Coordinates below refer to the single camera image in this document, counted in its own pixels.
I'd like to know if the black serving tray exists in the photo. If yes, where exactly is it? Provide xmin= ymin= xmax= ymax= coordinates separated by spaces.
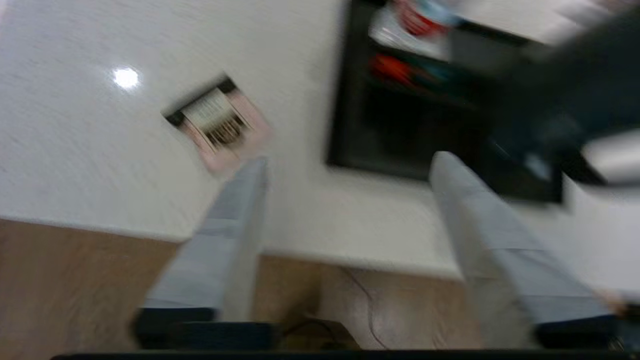
xmin=325 ymin=0 xmax=567 ymax=204

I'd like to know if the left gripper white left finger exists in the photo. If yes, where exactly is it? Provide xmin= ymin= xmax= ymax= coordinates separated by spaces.
xmin=142 ymin=156 xmax=271 ymax=321

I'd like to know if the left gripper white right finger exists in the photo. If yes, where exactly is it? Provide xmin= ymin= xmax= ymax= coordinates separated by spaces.
xmin=429 ymin=151 xmax=613 ymax=346

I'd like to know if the black compartment organizer box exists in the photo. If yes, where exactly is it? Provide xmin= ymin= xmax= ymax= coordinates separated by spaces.
xmin=327 ymin=30 xmax=501 ymax=178

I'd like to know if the red-capped water bottle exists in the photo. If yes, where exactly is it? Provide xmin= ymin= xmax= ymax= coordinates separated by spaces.
xmin=392 ymin=0 xmax=453 ymax=37

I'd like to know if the pink and black tea sachet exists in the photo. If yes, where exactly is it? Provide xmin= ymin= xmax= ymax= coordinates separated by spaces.
xmin=162 ymin=75 xmax=273 ymax=176

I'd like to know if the black electric kettle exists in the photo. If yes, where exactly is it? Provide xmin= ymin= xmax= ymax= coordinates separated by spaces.
xmin=500 ymin=10 xmax=640 ymax=151

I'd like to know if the red sachet packet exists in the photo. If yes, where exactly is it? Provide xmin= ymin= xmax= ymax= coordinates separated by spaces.
xmin=370 ymin=52 xmax=417 ymax=87

